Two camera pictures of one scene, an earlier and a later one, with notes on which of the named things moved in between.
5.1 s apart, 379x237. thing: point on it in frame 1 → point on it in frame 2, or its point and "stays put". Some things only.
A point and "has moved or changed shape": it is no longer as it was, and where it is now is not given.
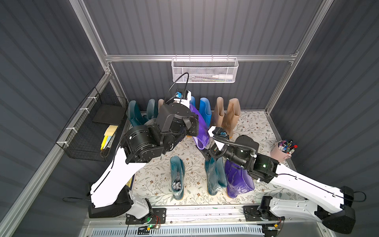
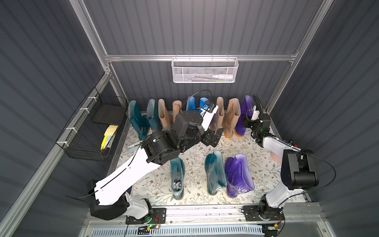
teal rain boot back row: [152, 109] stays put
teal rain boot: [177, 169] stays put
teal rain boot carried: [135, 115] stays put
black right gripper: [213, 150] → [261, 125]
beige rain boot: [231, 116] stays put
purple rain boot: [203, 139] has moved or changed shape
